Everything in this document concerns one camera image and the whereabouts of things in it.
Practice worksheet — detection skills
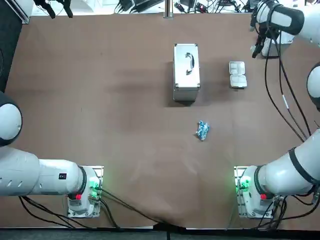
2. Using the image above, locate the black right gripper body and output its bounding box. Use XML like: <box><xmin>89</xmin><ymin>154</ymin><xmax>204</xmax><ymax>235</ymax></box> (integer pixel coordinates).
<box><xmin>256</xmin><ymin>22</ymin><xmax>270</xmax><ymax>43</ymax></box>

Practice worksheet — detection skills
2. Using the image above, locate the white open pill box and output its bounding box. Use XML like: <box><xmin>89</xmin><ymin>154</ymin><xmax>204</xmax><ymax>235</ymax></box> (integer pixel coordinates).
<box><xmin>228</xmin><ymin>59</ymin><xmax>248</xmax><ymax>90</ymax></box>

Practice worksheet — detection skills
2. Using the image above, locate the black power adapter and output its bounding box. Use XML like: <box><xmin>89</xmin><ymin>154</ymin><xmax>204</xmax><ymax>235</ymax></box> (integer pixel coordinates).
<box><xmin>117</xmin><ymin>0</ymin><xmax>137</xmax><ymax>13</ymax></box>

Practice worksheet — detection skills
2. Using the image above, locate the dark grey power adapter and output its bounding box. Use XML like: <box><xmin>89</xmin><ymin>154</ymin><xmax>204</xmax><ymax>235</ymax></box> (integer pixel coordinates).
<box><xmin>133</xmin><ymin>0</ymin><xmax>163</xmax><ymax>8</ymax></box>

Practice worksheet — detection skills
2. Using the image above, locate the silver aluminium first-aid case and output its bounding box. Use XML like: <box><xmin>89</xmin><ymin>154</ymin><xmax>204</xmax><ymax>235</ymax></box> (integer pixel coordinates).
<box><xmin>173</xmin><ymin>43</ymin><xmax>202</xmax><ymax>102</ymax></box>

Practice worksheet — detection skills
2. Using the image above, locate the blue blister pill pack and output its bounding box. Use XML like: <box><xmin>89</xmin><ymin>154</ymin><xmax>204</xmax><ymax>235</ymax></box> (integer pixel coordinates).
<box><xmin>194</xmin><ymin>119</ymin><xmax>211</xmax><ymax>142</ymax></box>

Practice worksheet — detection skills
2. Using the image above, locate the aluminium frame rail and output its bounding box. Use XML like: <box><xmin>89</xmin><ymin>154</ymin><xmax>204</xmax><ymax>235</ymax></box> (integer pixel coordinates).
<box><xmin>14</xmin><ymin>0</ymin><xmax>32</xmax><ymax>25</ymax></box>

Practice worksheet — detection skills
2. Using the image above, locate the black tagged arm cable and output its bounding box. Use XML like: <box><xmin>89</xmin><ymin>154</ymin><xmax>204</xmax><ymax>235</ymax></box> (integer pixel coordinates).
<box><xmin>264</xmin><ymin>29</ymin><xmax>315</xmax><ymax>142</ymax></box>

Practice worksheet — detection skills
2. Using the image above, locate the aluminium profile post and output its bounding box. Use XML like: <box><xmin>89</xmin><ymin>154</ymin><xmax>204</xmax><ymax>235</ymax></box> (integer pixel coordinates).
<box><xmin>163</xmin><ymin>0</ymin><xmax>174</xmax><ymax>19</ymax></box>

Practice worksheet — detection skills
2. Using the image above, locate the black base cable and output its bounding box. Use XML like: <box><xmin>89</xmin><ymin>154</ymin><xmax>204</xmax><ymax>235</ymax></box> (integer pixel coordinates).
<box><xmin>98</xmin><ymin>187</ymin><xmax>173</xmax><ymax>240</ymax></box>

